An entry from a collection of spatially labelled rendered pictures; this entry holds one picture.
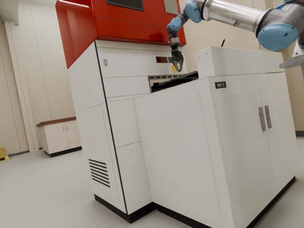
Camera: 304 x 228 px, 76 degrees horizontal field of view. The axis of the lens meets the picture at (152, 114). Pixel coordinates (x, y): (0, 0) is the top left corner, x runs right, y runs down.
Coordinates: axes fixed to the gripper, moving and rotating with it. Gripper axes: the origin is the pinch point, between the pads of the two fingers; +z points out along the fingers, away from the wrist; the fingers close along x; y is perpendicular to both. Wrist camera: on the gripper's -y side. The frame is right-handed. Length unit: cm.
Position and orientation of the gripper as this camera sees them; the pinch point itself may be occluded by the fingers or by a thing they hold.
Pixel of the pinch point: (179, 70)
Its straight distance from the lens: 150.3
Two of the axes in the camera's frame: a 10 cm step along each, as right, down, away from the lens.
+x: -9.6, 1.7, 2.0
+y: 1.9, -0.5, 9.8
